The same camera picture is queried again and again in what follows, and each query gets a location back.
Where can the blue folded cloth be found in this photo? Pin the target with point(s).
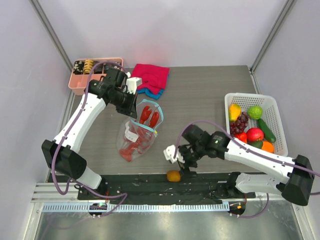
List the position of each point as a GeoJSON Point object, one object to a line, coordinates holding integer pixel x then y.
{"type": "Point", "coordinates": [148, 93]}

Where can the brown toy potato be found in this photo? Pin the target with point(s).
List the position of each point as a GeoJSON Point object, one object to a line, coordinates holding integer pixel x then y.
{"type": "Point", "coordinates": [173, 176]}

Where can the red toy lobster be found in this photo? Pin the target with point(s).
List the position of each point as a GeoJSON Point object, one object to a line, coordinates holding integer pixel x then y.
{"type": "Point", "coordinates": [139, 135]}

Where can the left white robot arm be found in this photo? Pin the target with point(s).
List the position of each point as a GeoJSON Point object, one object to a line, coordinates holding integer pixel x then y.
{"type": "Point", "coordinates": [62, 153]}

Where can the white plastic basket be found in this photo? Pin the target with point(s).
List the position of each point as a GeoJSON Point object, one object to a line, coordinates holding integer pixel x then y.
{"type": "Point", "coordinates": [270, 115]}

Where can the clear zip top bag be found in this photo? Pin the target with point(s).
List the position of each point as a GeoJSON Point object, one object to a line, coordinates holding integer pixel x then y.
{"type": "Point", "coordinates": [139, 108]}

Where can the pink compartment tray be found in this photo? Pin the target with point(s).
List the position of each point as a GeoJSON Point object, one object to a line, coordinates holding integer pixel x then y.
{"type": "Point", "coordinates": [77, 83]}

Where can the black floral sock roll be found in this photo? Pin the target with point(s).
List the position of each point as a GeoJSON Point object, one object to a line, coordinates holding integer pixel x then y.
{"type": "Point", "coordinates": [78, 67]}

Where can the purple toy grapes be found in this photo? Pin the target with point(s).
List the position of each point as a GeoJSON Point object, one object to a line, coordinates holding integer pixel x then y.
{"type": "Point", "coordinates": [238, 126]}

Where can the green toy cucumber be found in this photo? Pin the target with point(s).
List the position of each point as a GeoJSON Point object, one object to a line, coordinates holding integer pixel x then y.
{"type": "Point", "coordinates": [268, 134]}

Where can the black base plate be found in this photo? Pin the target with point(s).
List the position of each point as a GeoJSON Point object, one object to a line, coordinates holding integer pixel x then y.
{"type": "Point", "coordinates": [155, 189]}

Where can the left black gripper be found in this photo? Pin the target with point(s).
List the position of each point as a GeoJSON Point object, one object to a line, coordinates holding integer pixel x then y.
{"type": "Point", "coordinates": [131, 109]}

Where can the yellow striped sock roll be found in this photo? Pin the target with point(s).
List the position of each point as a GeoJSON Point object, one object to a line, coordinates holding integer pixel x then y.
{"type": "Point", "coordinates": [88, 65]}

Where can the perforated cable duct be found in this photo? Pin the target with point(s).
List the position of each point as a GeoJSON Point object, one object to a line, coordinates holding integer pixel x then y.
{"type": "Point", "coordinates": [100, 207]}

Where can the red folded cloth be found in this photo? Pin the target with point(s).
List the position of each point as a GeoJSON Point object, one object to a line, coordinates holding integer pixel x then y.
{"type": "Point", "coordinates": [154, 78]}

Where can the green toy avocado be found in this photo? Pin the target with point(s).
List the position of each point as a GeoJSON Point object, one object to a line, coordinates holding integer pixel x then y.
{"type": "Point", "coordinates": [257, 144]}

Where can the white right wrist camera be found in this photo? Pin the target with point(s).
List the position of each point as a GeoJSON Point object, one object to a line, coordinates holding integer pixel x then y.
{"type": "Point", "coordinates": [172, 154]}

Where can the black dotted sock roll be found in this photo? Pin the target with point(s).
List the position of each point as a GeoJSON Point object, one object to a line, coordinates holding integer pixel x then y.
{"type": "Point", "coordinates": [117, 65]}

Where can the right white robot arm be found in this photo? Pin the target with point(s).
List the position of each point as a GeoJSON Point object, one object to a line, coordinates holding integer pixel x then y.
{"type": "Point", "coordinates": [291, 178]}

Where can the green toy lime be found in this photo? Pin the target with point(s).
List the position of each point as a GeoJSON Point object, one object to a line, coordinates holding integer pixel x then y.
{"type": "Point", "coordinates": [255, 112]}

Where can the yellow orange toy mango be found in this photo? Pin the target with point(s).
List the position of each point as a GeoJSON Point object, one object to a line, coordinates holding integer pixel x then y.
{"type": "Point", "coordinates": [234, 112]}

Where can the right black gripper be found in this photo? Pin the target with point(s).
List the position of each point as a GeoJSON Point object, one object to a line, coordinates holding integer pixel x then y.
{"type": "Point", "coordinates": [187, 158]}

